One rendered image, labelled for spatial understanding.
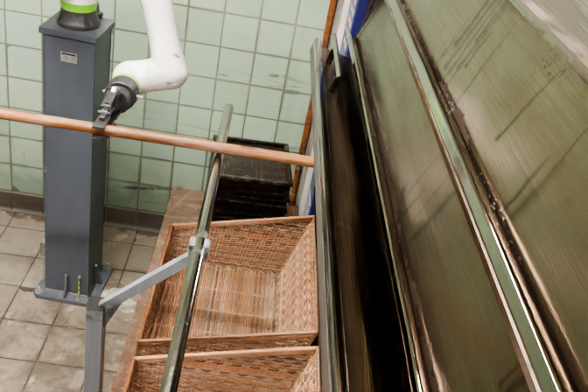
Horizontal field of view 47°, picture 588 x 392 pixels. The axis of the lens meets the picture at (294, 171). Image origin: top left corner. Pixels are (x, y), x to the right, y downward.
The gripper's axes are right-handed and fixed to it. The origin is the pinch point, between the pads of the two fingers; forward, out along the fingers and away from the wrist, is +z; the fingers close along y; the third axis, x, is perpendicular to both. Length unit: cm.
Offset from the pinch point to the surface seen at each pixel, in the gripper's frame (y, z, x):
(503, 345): -40, 105, -71
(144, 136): -0.6, 1.7, -12.0
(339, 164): -23, 39, -59
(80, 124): -1.0, 1.4, 5.0
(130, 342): 61, 16, -15
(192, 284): 1, 55, -33
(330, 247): -25, 72, -55
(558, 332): -55, 119, -67
